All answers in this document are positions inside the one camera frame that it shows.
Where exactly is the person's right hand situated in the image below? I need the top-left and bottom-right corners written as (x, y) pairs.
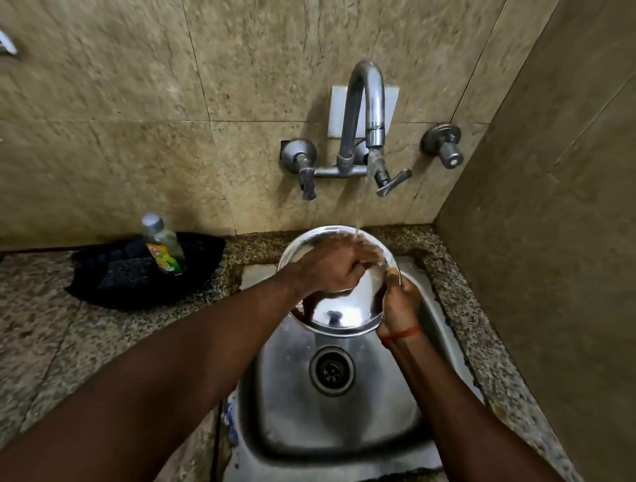
top-left (376, 268), bottom-right (423, 341)

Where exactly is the white wall plate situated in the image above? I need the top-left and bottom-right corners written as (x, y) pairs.
top-left (327, 85), bottom-right (400, 140)

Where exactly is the person's right forearm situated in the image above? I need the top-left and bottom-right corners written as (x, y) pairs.
top-left (382, 328), bottom-right (564, 482)

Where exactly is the black scrub sponge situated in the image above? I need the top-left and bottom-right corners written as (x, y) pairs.
top-left (97, 256), bottom-right (161, 295)

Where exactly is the round steel plate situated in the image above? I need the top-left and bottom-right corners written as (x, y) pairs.
top-left (276, 225), bottom-right (401, 338)

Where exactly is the black plastic tray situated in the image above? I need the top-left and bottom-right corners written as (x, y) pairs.
top-left (65, 231), bottom-right (226, 312)

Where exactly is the steel kitchen sink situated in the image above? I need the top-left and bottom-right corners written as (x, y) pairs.
top-left (221, 256), bottom-right (485, 482)

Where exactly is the clear dish soap bottle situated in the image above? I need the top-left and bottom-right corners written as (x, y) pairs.
top-left (141, 214), bottom-right (187, 276)

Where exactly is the orange wrist thread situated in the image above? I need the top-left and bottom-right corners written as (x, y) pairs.
top-left (380, 326), bottom-right (424, 348)

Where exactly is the person's left hand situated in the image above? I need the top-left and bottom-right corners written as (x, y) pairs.
top-left (294, 234), bottom-right (385, 295)

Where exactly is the chrome wall stop valve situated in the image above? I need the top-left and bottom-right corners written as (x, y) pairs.
top-left (420, 123), bottom-right (465, 170)

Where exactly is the person's left forearm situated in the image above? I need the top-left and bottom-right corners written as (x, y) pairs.
top-left (0, 263), bottom-right (306, 482)

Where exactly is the sink drain strainer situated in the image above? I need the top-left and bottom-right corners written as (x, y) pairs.
top-left (309, 347), bottom-right (356, 397)

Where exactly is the chrome wall mixer tap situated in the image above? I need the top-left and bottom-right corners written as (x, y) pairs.
top-left (279, 61), bottom-right (413, 201)

